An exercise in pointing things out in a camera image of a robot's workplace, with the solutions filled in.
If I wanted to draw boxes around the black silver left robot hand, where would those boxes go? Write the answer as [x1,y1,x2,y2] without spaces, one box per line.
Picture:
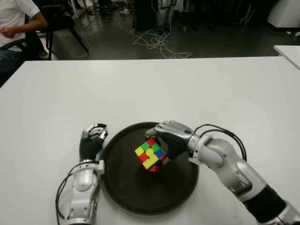
[79,122,109,162]

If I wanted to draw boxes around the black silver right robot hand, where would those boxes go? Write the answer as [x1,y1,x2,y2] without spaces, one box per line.
[145,120,196,166]

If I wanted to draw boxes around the multicoloured Rubik's cube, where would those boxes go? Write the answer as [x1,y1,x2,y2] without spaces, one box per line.
[135,137,169,173]

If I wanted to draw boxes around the round dark brown plate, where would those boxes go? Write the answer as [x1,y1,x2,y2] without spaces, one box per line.
[100,121,199,215]

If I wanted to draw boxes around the black chair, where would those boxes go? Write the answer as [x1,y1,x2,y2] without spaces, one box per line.
[35,0,90,60]

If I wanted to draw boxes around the black cabinet on wheels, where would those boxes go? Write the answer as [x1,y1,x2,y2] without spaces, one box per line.
[135,0,162,31]

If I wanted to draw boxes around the white side table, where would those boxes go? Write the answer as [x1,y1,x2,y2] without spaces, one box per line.
[273,45,300,70]

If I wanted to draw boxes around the seated person white shirt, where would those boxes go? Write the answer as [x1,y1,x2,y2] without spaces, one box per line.
[0,0,49,86]

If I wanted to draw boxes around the white cabinet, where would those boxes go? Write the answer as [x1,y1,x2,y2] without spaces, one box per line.
[267,0,300,31]

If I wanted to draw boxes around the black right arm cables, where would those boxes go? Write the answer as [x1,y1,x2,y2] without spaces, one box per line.
[194,124,248,162]

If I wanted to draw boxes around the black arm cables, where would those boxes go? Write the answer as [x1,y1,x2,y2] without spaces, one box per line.
[55,172,71,220]
[194,124,248,162]

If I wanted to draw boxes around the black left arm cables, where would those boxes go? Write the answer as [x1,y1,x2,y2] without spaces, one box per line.
[55,172,71,220]

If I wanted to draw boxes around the tangled white floor cable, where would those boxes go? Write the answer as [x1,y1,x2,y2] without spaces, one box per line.
[120,0,193,59]

